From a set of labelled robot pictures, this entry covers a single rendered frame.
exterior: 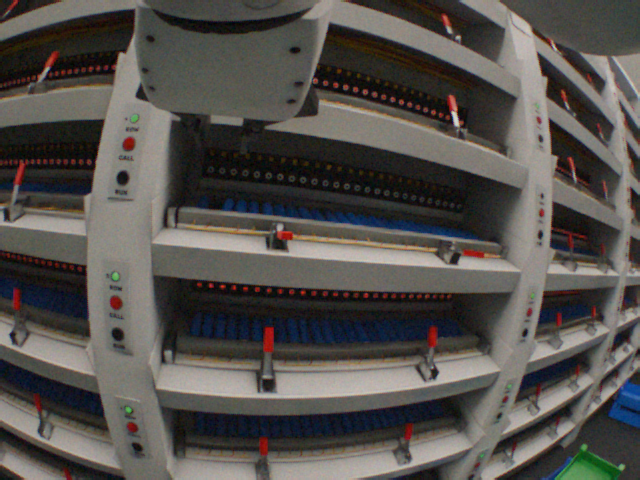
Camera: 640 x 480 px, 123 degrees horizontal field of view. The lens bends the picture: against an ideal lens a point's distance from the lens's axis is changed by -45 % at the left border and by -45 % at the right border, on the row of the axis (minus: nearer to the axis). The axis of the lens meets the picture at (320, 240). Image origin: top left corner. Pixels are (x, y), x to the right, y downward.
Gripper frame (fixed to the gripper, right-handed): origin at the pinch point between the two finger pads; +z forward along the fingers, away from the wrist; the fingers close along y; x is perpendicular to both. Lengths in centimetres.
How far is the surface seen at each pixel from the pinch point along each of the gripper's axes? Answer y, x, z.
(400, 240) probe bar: -26.5, 5.1, 17.5
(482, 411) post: -52, 39, 20
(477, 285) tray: -40.7, 11.8, 14.6
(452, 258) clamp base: -34.9, 7.5, 14.8
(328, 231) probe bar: -14.9, 4.8, 17.6
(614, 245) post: -122, -1, 14
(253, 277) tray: -4.8, 11.8, 15.5
